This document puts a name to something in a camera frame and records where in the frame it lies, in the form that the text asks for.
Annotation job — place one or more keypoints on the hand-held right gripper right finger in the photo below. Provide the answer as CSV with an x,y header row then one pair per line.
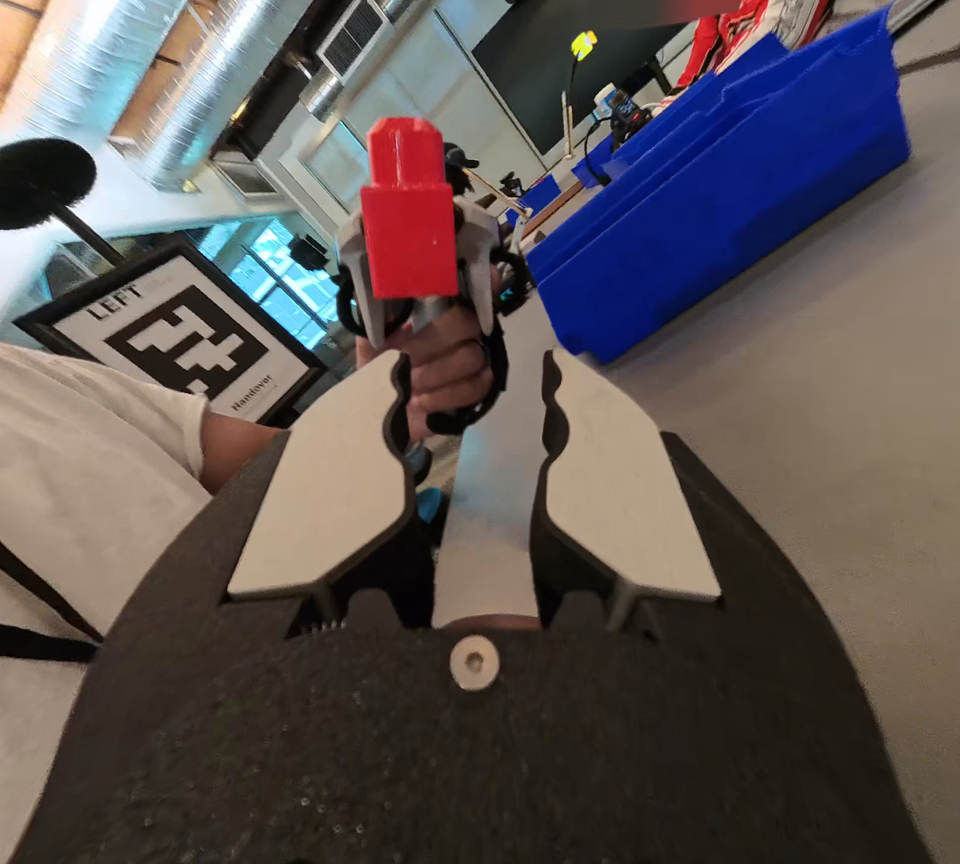
x,y
630,489

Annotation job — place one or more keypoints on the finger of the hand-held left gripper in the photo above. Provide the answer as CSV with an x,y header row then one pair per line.
x,y
480,257
360,294

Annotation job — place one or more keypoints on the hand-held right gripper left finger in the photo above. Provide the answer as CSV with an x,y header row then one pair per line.
x,y
322,489

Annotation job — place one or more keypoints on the red plastic block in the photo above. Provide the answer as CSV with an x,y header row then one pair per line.
x,y
409,234

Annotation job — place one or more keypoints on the blue plastic bin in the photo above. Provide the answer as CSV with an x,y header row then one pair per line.
x,y
712,219

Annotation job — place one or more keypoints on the person's left forearm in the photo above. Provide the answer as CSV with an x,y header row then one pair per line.
x,y
240,452

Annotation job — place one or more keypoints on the person's left hand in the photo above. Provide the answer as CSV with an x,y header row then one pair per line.
x,y
442,369

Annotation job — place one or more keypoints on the black box fixture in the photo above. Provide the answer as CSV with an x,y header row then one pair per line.
x,y
309,251

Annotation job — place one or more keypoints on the small blue parts bin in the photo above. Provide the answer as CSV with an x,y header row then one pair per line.
x,y
547,193

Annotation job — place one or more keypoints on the black framed marker sign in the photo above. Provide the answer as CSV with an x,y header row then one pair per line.
x,y
187,347

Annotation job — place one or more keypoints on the white cup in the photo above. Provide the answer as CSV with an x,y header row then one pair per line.
x,y
609,98

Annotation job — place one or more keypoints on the yellow-headed desk lamp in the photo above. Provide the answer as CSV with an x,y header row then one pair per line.
x,y
584,45

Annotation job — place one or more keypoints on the ceiling air vent grille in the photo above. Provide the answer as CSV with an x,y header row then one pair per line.
x,y
352,36

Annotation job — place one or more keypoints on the black fuzzy pole stand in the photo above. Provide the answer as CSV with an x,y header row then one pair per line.
x,y
41,182

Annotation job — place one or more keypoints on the black wall screen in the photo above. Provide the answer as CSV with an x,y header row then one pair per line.
x,y
555,92

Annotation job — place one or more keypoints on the black tripod camera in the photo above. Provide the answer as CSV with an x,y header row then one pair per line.
x,y
630,118

